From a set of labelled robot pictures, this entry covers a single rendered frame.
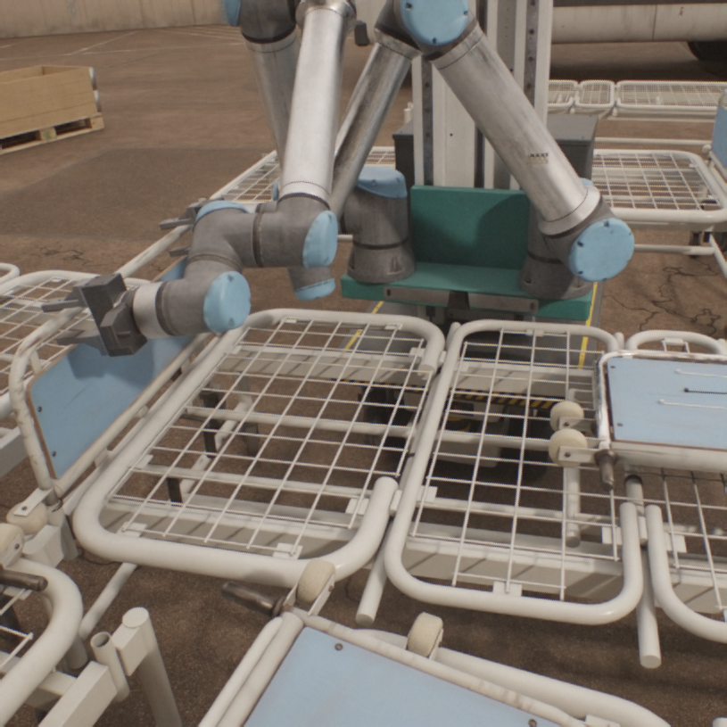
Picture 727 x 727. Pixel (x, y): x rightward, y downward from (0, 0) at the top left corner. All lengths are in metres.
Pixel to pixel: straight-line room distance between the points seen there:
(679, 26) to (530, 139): 7.06
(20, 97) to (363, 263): 5.47
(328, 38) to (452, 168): 0.74
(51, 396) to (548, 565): 0.86
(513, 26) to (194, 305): 1.15
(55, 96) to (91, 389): 5.99
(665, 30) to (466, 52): 7.12
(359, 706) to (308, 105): 0.94
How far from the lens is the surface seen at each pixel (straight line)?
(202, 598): 1.84
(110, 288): 1.25
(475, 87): 1.49
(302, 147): 1.27
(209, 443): 1.77
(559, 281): 1.84
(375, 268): 1.94
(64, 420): 1.38
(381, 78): 1.60
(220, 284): 1.14
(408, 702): 0.89
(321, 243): 1.17
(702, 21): 8.60
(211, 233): 1.21
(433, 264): 2.05
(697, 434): 1.33
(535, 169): 1.56
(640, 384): 1.47
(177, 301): 1.17
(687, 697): 1.68
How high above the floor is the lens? 1.30
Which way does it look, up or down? 29 degrees down
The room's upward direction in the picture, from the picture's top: 3 degrees counter-clockwise
